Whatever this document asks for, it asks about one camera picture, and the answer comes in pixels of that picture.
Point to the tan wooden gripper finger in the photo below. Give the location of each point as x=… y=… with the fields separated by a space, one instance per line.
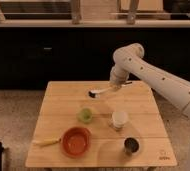
x=115 y=86

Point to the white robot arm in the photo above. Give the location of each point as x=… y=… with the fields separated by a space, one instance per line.
x=129 y=60

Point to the red bowl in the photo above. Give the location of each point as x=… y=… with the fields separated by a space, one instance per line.
x=75 y=142

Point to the white cup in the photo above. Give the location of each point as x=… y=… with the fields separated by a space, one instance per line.
x=119 y=119

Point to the green cup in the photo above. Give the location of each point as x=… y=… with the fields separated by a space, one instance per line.
x=85 y=115

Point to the wooden table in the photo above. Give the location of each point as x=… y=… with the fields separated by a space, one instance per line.
x=62 y=102

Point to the black cup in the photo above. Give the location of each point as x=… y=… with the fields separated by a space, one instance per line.
x=131 y=145

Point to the yellow banana toy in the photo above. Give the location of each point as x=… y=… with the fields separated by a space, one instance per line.
x=46 y=142

